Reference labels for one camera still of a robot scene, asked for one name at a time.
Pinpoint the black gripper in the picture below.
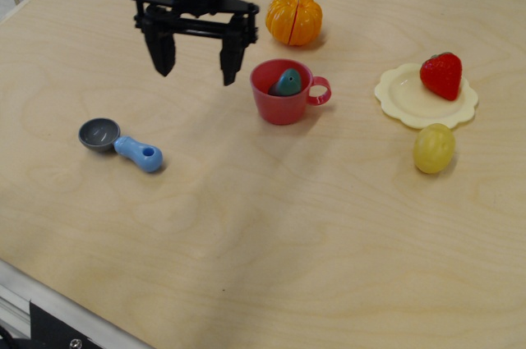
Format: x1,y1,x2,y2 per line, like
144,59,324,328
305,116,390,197
133,0,259,86

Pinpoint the green toy cucumber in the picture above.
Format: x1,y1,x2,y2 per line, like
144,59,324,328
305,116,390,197
268,68,302,97

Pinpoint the red plastic cup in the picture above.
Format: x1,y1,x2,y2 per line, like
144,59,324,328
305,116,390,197
250,59,332,125

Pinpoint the orange toy pumpkin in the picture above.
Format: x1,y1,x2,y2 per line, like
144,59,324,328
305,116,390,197
265,0,323,46

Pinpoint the grey blue toy scoop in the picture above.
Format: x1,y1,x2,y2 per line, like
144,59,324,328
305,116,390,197
78,118,164,172

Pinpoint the cream scalloped plate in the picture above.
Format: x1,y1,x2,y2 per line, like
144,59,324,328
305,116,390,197
374,63,478,129

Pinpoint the red toy strawberry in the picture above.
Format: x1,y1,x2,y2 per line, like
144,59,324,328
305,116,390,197
419,52,463,101

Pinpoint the yellow toy lemon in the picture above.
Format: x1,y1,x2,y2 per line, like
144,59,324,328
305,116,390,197
413,123,456,174

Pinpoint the aluminium table frame rail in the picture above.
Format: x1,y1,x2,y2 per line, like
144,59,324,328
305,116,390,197
1,261,149,348

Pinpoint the black corner bracket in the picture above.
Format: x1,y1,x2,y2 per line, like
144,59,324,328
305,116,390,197
30,302,102,349

